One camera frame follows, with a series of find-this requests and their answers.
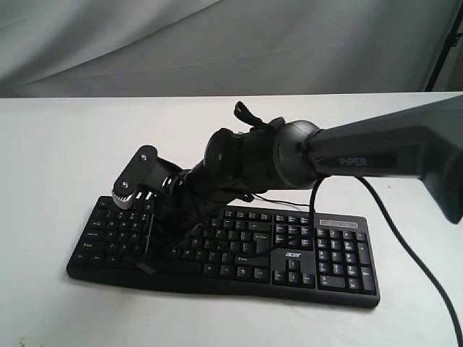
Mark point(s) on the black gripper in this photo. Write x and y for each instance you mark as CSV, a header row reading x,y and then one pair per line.
x,y
184,199

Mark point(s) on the black acer keyboard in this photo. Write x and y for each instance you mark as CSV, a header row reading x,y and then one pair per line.
x,y
243,251

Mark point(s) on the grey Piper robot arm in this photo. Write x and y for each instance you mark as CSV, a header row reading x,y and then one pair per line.
x,y
423,143

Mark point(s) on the grey backdrop cloth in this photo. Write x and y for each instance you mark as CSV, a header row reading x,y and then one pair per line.
x,y
52,49

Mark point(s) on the black tripod stand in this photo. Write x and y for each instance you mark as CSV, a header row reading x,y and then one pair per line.
x,y
450,41

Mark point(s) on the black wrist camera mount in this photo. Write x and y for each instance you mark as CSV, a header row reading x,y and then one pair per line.
x,y
145,172

